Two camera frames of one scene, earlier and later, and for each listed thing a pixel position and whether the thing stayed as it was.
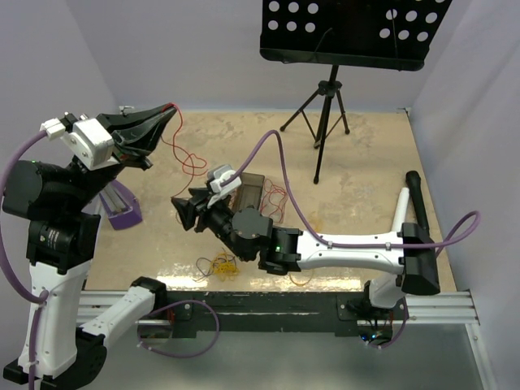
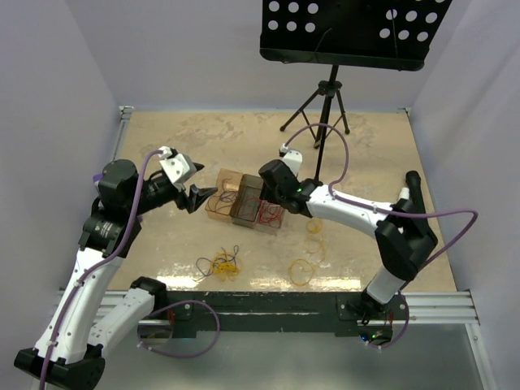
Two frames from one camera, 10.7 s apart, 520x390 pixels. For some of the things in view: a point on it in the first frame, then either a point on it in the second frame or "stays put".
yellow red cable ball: [223, 265] stays put
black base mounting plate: [273, 311] stays put
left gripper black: [136, 131] to [195, 198]
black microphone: [413, 182] stays put
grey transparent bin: [249, 192] stays put
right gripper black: [200, 201] to [266, 194]
